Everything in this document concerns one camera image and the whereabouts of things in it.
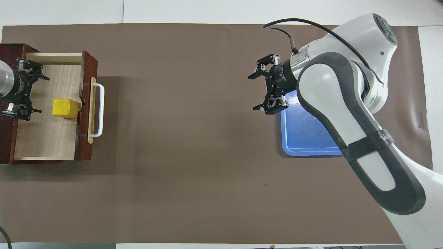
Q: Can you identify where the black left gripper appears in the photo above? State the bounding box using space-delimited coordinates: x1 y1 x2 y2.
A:
2 58 50 121

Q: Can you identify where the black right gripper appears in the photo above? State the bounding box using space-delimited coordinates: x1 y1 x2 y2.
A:
248 54 298 115

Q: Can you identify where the yellow cube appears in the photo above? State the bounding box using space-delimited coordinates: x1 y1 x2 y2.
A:
52 99 81 120

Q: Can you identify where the wooden drawer with white handle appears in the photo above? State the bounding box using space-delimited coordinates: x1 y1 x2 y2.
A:
13 51 105 162

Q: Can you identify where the dark brown wooden cabinet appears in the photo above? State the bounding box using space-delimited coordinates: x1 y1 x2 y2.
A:
0 43 63 165

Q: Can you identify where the blue plastic tray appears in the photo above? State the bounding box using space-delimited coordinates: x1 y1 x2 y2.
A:
280 89 343 157

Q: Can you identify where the brown table mat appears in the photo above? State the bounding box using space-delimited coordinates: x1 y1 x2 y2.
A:
0 22 434 244

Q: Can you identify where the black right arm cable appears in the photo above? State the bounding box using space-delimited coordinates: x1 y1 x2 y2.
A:
263 18 372 70

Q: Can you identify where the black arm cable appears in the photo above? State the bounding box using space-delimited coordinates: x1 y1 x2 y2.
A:
263 18 372 70
0 227 12 249

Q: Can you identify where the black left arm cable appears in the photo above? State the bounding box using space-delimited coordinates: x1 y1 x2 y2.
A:
0 227 12 249

